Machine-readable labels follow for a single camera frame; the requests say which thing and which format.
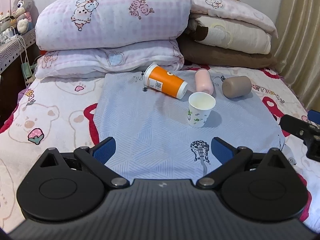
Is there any pink floral pillow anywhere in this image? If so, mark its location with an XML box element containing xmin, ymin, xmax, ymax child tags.
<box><xmin>190</xmin><ymin>0</ymin><xmax>278</xmax><ymax>38</ymax></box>

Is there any light blue cloth mat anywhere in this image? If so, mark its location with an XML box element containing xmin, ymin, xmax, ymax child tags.
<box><xmin>94</xmin><ymin>71</ymin><xmax>285</xmax><ymax>181</ymax></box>

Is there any orange paper cup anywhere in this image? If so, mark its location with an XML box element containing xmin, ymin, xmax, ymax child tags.
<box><xmin>143</xmin><ymin>64</ymin><xmax>188</xmax><ymax>99</ymax></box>

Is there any cream folded blanket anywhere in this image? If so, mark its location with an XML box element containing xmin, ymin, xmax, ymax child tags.
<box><xmin>188</xmin><ymin>14</ymin><xmax>271</xmax><ymax>55</ymax></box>

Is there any brown pillow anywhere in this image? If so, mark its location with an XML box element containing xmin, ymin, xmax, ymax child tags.
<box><xmin>177</xmin><ymin>37</ymin><xmax>277</xmax><ymax>69</ymax></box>

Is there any bedside table with cloth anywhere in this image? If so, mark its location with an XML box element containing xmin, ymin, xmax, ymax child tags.
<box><xmin>1</xmin><ymin>29</ymin><xmax>40</xmax><ymax>123</ymax></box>

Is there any taupe plastic cup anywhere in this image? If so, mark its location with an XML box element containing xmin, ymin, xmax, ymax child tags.
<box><xmin>222</xmin><ymin>76</ymin><xmax>252</xmax><ymax>99</ymax></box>

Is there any pink checkered folded quilt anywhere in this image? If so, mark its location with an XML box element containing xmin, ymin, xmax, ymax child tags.
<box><xmin>35</xmin><ymin>0</ymin><xmax>191</xmax><ymax>79</ymax></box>

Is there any white leaf-print paper cup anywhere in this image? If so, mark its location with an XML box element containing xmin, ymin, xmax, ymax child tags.
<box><xmin>188</xmin><ymin>92</ymin><xmax>216</xmax><ymax>127</ymax></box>

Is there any pink plastic cup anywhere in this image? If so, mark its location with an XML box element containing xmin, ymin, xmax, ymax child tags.
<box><xmin>195</xmin><ymin>69</ymin><xmax>214</xmax><ymax>95</ymax></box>

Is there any beige curtain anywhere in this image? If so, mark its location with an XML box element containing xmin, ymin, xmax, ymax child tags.
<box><xmin>272</xmin><ymin>0</ymin><xmax>319</xmax><ymax>110</ymax></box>

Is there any grey plush bunny toy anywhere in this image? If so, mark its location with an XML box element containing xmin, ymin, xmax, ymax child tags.
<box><xmin>12</xmin><ymin>0</ymin><xmax>33</xmax><ymax>34</ymax></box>

